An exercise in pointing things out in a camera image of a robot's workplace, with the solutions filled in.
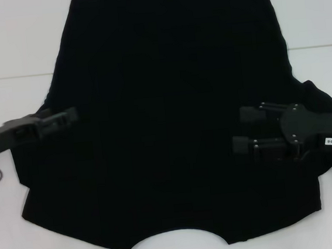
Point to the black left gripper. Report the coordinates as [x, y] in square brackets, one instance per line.
[5, 137]

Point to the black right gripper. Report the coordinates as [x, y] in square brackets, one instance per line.
[316, 124]

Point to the black shirt with pink print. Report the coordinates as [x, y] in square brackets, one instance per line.
[163, 101]

